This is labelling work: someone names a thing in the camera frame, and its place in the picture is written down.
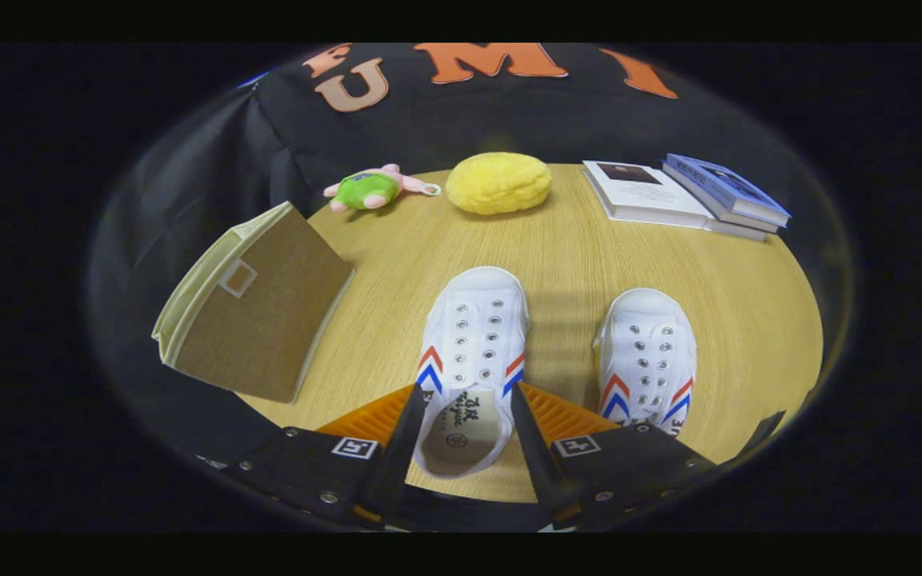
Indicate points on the pink and green plush toy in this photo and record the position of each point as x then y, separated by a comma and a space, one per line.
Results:
365, 190

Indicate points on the white book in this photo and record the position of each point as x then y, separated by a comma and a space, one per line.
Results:
645, 200

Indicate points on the white canvas shoe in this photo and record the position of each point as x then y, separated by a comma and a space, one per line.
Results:
473, 320
645, 344

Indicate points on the yellow fluffy plush ball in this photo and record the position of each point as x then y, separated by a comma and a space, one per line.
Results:
499, 184

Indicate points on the light blue book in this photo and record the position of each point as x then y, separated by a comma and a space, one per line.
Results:
697, 202

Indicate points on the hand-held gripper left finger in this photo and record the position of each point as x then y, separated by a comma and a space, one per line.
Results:
397, 464

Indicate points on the brown fabric storage box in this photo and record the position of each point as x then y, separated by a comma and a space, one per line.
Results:
269, 320

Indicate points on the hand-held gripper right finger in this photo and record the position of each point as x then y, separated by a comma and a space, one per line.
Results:
537, 464

